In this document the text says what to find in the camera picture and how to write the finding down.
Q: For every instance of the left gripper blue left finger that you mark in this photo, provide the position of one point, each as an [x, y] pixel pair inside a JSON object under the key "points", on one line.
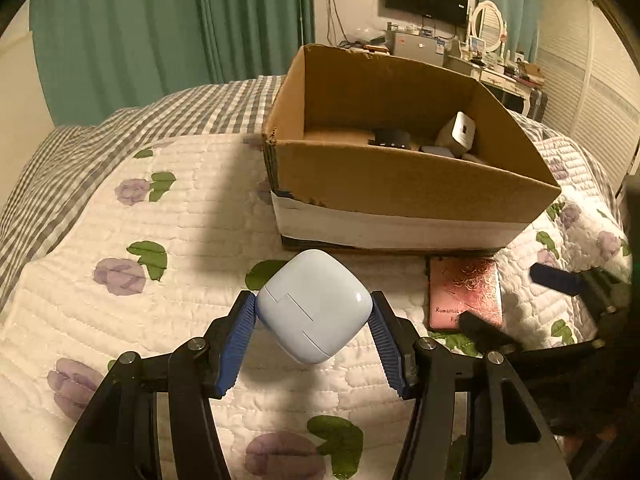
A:
{"points": [[228, 338]]}

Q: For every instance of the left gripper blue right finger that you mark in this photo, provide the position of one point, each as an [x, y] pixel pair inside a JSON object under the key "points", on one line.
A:
{"points": [[394, 337]]}

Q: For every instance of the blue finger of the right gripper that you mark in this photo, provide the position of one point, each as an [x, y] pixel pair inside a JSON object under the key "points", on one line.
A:
{"points": [[569, 283], [485, 336]]}

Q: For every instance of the pink rose compact mirror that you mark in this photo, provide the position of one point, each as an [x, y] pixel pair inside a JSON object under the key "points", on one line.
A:
{"points": [[459, 285]]}

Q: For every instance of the light blue earbuds case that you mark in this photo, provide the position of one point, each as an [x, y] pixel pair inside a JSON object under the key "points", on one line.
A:
{"points": [[313, 306]]}

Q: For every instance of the grey UGREEN power bank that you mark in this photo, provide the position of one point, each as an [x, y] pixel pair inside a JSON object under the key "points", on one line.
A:
{"points": [[436, 150]]}

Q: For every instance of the white charger block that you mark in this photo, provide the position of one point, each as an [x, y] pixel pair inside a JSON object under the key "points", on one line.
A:
{"points": [[457, 135]]}

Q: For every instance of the dark grey suitcase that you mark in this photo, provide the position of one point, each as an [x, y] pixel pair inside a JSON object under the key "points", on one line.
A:
{"points": [[538, 101]]}

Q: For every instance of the brown cardboard box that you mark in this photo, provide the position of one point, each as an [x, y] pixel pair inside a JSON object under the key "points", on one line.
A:
{"points": [[329, 186]]}

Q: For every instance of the white louvred wardrobe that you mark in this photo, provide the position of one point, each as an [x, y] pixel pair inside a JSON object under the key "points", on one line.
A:
{"points": [[591, 83]]}

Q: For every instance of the black small device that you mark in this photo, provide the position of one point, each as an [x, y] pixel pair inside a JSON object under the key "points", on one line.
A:
{"points": [[391, 138]]}

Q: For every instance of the white dressing table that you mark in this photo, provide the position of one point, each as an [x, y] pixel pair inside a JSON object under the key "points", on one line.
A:
{"points": [[512, 95]]}

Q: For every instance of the grey checked bed sheet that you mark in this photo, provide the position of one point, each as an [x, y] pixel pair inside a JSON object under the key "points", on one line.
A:
{"points": [[72, 161]]}

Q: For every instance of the grey small refrigerator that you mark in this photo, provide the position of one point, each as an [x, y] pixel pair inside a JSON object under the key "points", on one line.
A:
{"points": [[419, 48]]}

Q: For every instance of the white oval mirror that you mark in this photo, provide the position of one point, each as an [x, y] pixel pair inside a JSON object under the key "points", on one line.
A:
{"points": [[487, 24]]}

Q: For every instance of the large teal curtain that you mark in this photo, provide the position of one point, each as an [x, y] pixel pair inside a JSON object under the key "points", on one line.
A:
{"points": [[98, 56]]}

